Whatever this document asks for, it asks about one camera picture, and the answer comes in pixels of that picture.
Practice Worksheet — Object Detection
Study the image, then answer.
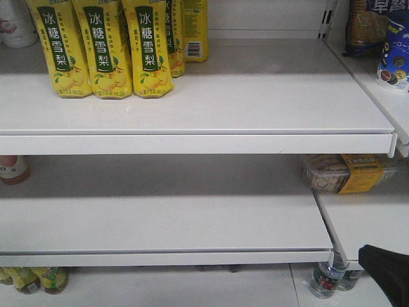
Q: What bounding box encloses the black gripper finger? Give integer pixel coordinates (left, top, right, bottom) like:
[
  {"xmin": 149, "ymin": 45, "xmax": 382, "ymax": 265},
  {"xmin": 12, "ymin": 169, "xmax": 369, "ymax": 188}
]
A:
[{"xmin": 359, "ymin": 244, "xmax": 408, "ymax": 306}]

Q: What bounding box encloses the clear water bottle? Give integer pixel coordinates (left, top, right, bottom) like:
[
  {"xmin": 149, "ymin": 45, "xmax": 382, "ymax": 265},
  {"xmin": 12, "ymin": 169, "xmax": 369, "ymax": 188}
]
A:
[
  {"xmin": 337, "ymin": 270, "xmax": 364, "ymax": 292},
  {"xmin": 310, "ymin": 260, "xmax": 346, "ymax": 299}
]

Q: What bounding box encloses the cookie box yellow label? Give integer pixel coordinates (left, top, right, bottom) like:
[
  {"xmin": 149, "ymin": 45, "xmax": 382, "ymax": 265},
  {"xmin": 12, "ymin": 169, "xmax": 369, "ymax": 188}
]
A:
[{"xmin": 300, "ymin": 154, "xmax": 408, "ymax": 194}]

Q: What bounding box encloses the white metal shelf unit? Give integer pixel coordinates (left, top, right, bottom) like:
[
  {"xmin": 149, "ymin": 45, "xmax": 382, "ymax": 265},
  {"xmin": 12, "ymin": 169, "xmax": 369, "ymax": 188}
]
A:
[{"xmin": 0, "ymin": 0, "xmax": 409, "ymax": 307}]

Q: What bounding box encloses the blue cookie cup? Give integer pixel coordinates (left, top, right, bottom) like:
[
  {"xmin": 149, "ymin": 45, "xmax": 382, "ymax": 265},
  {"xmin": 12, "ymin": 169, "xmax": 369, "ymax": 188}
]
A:
[{"xmin": 377, "ymin": 10, "xmax": 408, "ymax": 93}]

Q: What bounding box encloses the brown cracker package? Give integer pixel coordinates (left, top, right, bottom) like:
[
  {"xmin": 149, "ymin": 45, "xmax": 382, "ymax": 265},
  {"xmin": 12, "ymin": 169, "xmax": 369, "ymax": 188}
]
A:
[{"xmin": 344, "ymin": 0, "xmax": 391, "ymax": 56}]

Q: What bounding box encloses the yellow iced tea bottle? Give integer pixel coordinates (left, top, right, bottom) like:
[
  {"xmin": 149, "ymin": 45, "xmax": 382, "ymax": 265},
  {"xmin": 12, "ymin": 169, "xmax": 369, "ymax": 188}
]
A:
[
  {"xmin": 30, "ymin": 267, "xmax": 68, "ymax": 294},
  {"xmin": 4, "ymin": 267, "xmax": 41, "ymax": 294},
  {"xmin": 0, "ymin": 267, "xmax": 13, "ymax": 285}
]

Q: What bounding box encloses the orange C100 drink bottle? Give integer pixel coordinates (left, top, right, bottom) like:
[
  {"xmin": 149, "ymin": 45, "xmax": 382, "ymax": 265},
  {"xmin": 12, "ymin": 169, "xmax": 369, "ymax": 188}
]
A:
[{"xmin": 1, "ymin": 155, "xmax": 31, "ymax": 185}]

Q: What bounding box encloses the white peach drink bottle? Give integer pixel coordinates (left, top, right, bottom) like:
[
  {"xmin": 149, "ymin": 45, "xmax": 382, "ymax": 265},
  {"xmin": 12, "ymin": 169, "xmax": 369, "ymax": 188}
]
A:
[{"xmin": 1, "ymin": 0, "xmax": 38, "ymax": 48}]

